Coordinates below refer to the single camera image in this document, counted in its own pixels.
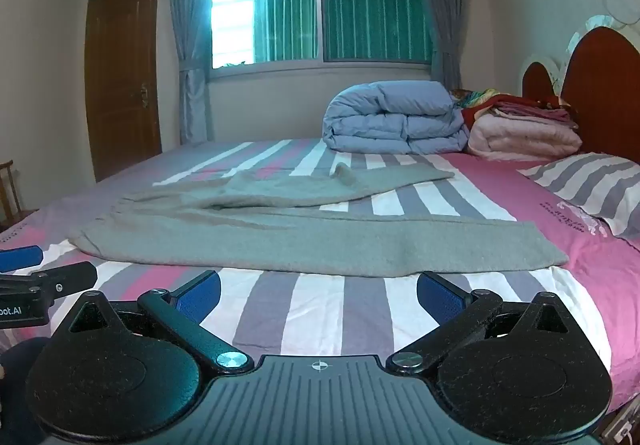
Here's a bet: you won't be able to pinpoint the folded pink quilt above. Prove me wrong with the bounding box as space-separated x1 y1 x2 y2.
466 115 584 162

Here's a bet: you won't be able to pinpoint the wooden chair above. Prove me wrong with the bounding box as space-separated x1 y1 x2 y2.
0 160 25 228

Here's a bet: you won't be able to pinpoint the person's dark clothing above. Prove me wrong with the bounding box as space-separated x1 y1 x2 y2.
0 336 53 445

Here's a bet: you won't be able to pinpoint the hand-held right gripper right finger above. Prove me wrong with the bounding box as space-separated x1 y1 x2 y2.
386 270 568 374

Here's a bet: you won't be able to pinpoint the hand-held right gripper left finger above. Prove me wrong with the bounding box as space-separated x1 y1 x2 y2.
66 270 254 374

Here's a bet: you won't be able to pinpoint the folded colourful blankets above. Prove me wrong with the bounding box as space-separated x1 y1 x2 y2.
450 88 581 128

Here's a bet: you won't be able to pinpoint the folded blue duvet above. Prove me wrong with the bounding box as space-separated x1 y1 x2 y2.
321 80 471 156

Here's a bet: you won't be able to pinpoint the brown wooden door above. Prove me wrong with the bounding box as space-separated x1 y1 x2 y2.
85 0 166 184

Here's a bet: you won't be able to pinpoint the white power strip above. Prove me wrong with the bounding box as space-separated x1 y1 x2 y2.
600 402 640 445

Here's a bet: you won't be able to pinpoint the striped pillow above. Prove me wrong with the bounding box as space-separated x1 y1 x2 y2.
516 152 640 241

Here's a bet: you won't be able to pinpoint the grey fleece pants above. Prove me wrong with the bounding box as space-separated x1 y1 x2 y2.
67 162 571 277

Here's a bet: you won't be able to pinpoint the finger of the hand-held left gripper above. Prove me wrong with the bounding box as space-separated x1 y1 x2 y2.
0 261 99 300
0 245 45 274

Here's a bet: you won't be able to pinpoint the grey curtain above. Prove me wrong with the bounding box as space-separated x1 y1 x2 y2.
407 0 473 91
165 0 223 143

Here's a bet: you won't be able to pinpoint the bed with striped sheet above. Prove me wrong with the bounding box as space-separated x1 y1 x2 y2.
0 139 640 416

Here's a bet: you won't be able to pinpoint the red wooden headboard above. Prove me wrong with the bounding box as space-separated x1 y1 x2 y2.
520 14 640 176

